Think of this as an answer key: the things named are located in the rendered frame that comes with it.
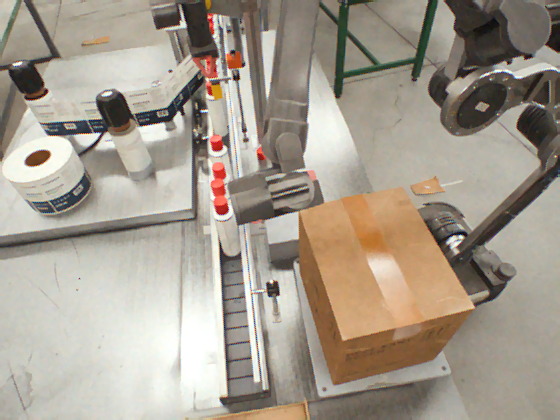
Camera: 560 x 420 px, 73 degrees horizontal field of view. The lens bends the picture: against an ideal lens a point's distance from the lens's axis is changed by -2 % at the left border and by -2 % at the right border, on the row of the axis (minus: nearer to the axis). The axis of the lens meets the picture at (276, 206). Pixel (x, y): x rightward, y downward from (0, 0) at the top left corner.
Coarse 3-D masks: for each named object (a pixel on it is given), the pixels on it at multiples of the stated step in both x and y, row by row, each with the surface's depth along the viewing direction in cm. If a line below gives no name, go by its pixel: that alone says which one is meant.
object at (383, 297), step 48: (384, 192) 83; (336, 240) 76; (384, 240) 75; (432, 240) 75; (336, 288) 69; (384, 288) 69; (432, 288) 68; (336, 336) 68; (384, 336) 66; (432, 336) 72; (336, 384) 83
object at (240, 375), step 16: (224, 48) 179; (224, 64) 169; (224, 144) 134; (224, 256) 104; (240, 256) 103; (224, 272) 100; (240, 272) 100; (224, 288) 97; (240, 288) 97; (224, 304) 94; (240, 304) 94; (224, 320) 92; (240, 320) 92; (224, 336) 89; (240, 336) 89; (256, 336) 89; (240, 352) 87; (240, 368) 84; (240, 384) 82; (256, 384) 82
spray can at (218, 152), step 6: (210, 138) 104; (216, 138) 104; (210, 144) 105; (216, 144) 104; (222, 144) 106; (210, 150) 107; (216, 150) 105; (222, 150) 106; (210, 156) 107; (216, 156) 106; (222, 156) 106; (216, 162) 108; (222, 162) 108; (228, 162) 110; (228, 168) 111
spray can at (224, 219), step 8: (216, 200) 89; (224, 200) 89; (216, 208) 89; (224, 208) 90; (232, 208) 93; (216, 216) 91; (224, 216) 91; (232, 216) 92; (216, 224) 93; (224, 224) 92; (232, 224) 94; (224, 232) 95; (232, 232) 96; (224, 240) 98; (232, 240) 98; (224, 248) 101; (232, 248) 100; (240, 248) 103; (232, 256) 103
